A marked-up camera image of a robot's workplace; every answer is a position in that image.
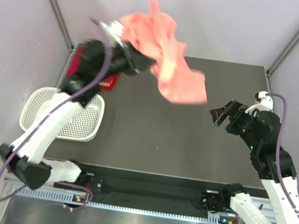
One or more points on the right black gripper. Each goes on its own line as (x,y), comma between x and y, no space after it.
(235,109)

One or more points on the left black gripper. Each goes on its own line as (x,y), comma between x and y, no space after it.
(137,62)

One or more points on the salmon pink t-shirt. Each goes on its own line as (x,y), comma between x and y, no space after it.
(153,35)

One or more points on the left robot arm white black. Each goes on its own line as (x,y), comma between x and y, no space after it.
(24,156)

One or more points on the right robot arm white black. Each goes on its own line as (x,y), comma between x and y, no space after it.
(260,131)

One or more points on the folded red t-shirt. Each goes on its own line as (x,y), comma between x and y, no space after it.
(109,83)

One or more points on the folded magenta t-shirt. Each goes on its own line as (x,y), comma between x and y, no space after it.
(74,67)

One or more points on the white perforated plastic basket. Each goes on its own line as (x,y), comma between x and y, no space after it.
(82,128)

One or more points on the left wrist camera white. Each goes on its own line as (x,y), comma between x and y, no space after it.
(114,31)

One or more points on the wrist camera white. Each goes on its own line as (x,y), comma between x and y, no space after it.
(262,102)
(114,31)

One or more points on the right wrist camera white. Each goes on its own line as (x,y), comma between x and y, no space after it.
(262,102)

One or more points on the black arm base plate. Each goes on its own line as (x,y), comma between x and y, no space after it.
(200,195)

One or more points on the left aluminium frame post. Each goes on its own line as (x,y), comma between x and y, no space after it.
(61,23)

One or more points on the grey slotted cable duct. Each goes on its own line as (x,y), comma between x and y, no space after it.
(78,199)

